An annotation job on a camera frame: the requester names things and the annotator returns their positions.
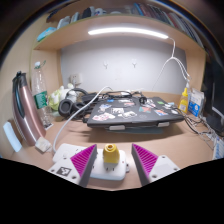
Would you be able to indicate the blue white box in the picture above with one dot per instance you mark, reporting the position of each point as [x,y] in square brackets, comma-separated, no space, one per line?
[196,103]

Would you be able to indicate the white wall socket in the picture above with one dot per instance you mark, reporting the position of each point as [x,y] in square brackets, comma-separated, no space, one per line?
[75,79]

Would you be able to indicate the yellow charger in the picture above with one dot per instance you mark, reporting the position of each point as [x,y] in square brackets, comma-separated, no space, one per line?
[111,153]

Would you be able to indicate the green white plush toy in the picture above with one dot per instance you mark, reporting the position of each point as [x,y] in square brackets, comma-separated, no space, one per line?
[55,100]

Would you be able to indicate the sticker-covered dark laptop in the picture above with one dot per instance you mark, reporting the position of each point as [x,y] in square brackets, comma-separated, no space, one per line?
[136,116]

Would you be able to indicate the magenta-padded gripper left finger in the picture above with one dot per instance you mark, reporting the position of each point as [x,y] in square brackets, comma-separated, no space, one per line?
[83,161]

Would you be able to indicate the pink thermos jug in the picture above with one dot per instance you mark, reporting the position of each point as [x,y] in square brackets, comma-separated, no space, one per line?
[28,113]

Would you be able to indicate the white light bar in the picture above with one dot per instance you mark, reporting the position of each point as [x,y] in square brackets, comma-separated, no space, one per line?
[128,31]

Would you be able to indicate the white power strip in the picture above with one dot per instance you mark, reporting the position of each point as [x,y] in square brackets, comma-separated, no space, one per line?
[116,172]

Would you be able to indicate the black monitor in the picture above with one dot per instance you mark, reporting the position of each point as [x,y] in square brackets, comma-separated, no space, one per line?
[215,100]

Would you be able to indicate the black headphones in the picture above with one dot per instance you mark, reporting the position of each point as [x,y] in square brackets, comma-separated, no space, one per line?
[65,107]

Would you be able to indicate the white flat case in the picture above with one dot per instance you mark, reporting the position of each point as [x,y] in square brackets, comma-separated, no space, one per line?
[12,136]

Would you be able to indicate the white wall hook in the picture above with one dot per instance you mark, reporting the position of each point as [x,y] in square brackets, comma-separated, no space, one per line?
[134,62]
[106,64]

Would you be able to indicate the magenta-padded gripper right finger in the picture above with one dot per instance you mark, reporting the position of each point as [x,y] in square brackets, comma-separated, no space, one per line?
[146,161]

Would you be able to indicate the clear plastic water bottle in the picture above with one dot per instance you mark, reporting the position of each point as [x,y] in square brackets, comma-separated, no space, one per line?
[40,96]

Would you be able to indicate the yellow squeeze bottle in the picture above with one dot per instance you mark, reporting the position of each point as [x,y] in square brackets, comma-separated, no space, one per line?
[183,101]

